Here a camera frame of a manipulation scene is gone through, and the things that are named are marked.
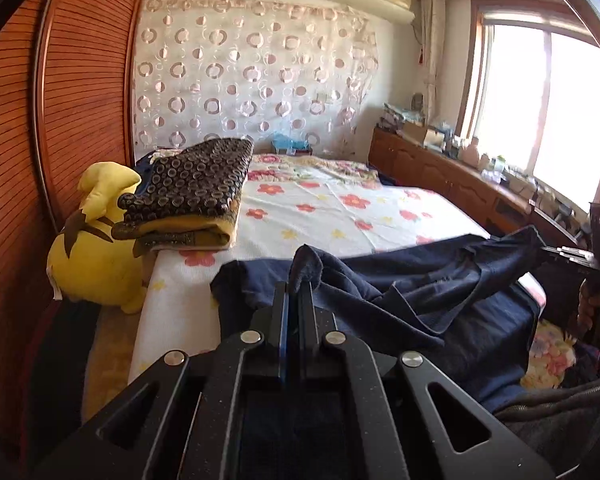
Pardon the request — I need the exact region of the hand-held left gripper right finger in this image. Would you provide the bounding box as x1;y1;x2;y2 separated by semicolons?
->
300;285;556;480

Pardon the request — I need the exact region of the cardboard box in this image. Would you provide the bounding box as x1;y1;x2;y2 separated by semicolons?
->
402;122;443;150

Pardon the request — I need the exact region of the window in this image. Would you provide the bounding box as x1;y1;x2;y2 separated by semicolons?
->
460;0;600;211

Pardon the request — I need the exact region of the brown slatted wooden wardrobe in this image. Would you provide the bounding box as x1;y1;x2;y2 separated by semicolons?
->
0;0;153;461

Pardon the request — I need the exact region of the navy printed t-shirt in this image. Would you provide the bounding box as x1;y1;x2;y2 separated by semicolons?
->
210;225;548;413

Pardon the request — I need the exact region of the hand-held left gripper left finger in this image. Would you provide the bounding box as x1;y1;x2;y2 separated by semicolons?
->
30;282;288;480

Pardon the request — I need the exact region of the white small-flower bed sheet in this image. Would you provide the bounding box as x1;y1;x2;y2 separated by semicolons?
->
127;180;491;411

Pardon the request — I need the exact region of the blue tissue box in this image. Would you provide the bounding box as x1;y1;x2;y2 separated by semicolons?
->
271;132;313;156

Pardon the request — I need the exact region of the person's grey clothing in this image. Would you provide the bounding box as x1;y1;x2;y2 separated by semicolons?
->
495;377;600;480

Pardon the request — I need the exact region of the dark circle-patterned folded blanket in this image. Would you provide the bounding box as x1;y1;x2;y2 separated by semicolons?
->
111;137;255;253

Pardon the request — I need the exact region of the yellow plush toy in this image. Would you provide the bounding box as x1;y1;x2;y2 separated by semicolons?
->
47;161;151;316

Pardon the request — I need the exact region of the stack of folded papers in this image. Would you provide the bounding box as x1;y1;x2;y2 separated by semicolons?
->
380;102;426;128

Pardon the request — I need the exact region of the pale window drape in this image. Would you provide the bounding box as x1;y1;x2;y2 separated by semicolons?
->
420;0;447;126

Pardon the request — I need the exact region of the wooden sideboard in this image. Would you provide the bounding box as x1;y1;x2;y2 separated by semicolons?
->
369;127;596;246

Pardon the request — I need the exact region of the sheer circle-patterned curtain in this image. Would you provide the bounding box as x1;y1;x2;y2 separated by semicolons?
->
132;0;378;158

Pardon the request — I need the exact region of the floral floor cloth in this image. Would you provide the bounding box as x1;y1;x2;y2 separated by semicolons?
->
522;320;583;391

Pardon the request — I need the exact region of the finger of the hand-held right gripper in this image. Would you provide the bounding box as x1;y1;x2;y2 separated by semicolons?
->
539;244;598;267

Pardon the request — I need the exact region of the person's right hand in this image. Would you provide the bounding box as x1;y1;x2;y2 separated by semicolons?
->
576;280;600;343

